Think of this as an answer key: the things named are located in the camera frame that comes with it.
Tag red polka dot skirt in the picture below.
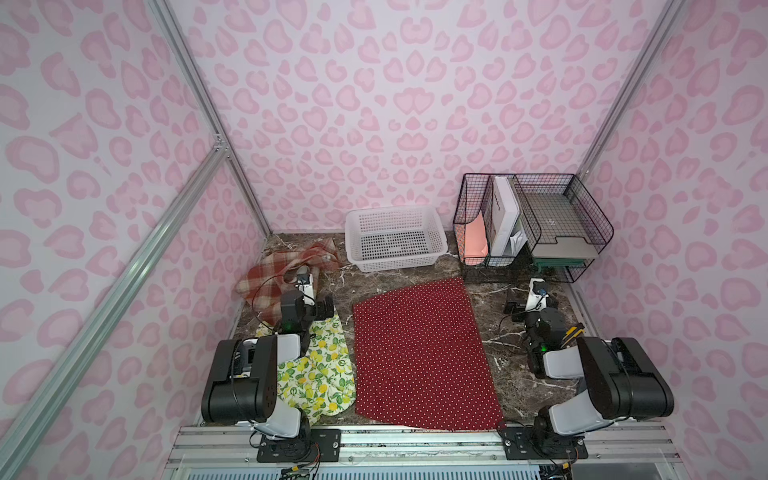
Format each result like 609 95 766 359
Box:
353 278 503 431

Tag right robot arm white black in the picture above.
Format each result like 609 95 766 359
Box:
497 296 675 450

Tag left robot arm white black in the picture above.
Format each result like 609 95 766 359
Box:
201 289 335 443

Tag yellow black utility knife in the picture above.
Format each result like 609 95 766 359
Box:
563 323 585 344

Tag red plaid skirt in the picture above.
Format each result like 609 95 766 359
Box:
235 238 341 318

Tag green book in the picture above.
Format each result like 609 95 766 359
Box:
533 257 585 271

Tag lemon print skirt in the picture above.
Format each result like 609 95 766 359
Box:
278 314 356 425

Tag white envelope papers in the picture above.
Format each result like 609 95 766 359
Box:
509 230 527 257

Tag grey laptop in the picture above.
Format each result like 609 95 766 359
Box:
520 193 605 260

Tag white plastic basket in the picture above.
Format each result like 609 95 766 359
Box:
345 205 448 273

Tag pink folder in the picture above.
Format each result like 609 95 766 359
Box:
457 213 489 266

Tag white binder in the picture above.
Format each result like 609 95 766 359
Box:
488 175 520 257

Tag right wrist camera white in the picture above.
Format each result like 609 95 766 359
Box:
525 278 550 311

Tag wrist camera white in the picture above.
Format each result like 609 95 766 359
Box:
295 265 316 305
525 278 550 311

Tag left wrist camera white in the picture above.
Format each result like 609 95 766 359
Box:
295 265 316 305

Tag black wire desk organizer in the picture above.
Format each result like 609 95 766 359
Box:
453 173 614 283

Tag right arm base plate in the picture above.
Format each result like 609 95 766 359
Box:
497 425 589 462

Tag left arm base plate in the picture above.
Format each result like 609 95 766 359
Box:
256 429 342 464

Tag aluminium front rail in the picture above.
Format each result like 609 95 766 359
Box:
160 422 689 479

